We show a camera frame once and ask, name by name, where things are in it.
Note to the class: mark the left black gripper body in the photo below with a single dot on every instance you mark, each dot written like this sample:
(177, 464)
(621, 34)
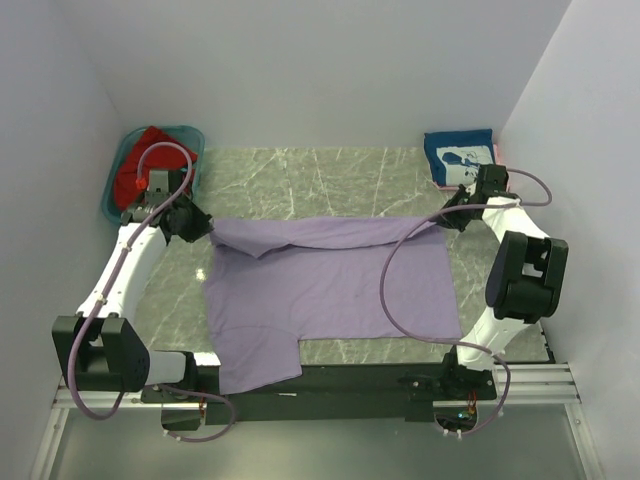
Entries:
(193, 220)

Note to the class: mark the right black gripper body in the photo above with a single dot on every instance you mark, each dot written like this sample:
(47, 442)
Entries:
(457, 211)

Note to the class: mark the lilac purple t-shirt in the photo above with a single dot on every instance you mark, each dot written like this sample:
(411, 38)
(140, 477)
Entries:
(275, 283)

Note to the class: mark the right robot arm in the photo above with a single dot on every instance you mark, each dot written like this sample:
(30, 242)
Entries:
(523, 286)

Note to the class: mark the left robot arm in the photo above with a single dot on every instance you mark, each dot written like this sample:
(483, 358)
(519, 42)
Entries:
(98, 347)

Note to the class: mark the folded blue printed t-shirt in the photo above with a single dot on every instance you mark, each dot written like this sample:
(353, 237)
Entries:
(434, 140)

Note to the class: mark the folded pink t-shirt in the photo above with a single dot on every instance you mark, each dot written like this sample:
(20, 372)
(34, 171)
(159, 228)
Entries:
(497, 150)

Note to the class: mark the teal plastic basket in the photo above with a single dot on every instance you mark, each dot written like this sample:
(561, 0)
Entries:
(112, 210)

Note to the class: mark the black base beam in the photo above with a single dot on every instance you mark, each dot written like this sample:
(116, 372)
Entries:
(366, 391)

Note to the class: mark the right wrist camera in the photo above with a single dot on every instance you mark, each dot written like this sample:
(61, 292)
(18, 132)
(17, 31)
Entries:
(492, 180)

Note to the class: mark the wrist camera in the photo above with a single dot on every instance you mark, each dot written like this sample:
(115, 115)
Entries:
(162, 184)
(492, 180)

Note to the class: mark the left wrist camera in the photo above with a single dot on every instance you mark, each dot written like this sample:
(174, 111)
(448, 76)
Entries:
(162, 184)

